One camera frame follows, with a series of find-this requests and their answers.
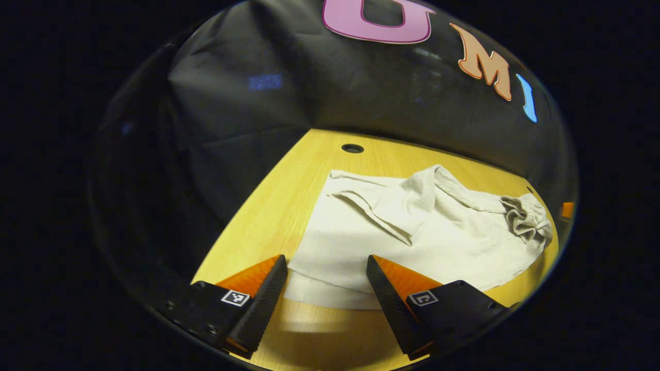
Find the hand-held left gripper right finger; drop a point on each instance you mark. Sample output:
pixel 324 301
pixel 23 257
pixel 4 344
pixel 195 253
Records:
pixel 394 309

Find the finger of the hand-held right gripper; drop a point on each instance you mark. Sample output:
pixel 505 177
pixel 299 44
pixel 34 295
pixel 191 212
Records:
pixel 567 210

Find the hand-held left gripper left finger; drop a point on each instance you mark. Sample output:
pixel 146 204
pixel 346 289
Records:
pixel 260 309

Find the white jeans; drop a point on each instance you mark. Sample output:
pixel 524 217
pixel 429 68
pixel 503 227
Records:
pixel 438 247

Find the black backdrop cloth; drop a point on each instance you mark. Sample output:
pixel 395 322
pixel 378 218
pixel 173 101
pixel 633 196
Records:
pixel 319 87

